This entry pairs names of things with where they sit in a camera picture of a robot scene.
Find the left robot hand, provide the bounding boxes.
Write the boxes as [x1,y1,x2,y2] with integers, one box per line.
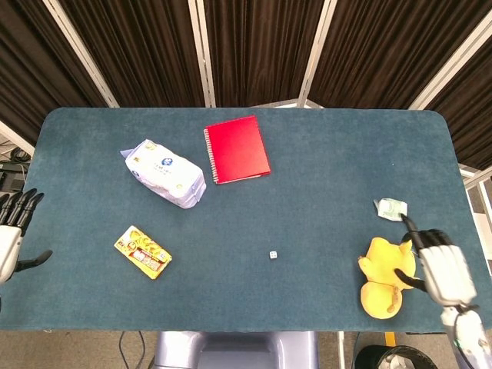
[0,188,54,285]

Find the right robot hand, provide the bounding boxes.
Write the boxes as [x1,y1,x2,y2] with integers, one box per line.
[395,214,479,308]

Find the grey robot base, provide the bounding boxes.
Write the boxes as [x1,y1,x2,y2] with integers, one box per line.
[153,331,320,369]

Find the yellow plush toy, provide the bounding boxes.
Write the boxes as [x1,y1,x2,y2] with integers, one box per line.
[357,236,420,319]

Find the folded green banknote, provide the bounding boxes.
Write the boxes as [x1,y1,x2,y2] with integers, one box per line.
[373,198,408,222]

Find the black waste bin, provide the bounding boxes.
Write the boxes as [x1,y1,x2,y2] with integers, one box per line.
[354,344,428,369]

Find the yellow snack packet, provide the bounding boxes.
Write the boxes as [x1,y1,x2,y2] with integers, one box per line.
[113,224,173,281]

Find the white tissue pack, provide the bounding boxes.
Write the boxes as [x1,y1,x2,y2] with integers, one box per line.
[119,138,208,210]

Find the blue table mat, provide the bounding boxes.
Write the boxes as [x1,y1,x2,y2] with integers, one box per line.
[0,107,492,333]

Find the red spiral notebook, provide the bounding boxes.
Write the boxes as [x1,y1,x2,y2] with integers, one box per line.
[203,115,272,185]

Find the dark pleated curtain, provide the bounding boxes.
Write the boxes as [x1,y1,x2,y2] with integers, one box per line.
[0,0,492,170]

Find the black floor cable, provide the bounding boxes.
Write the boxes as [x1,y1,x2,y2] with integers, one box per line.
[118,331,155,369]

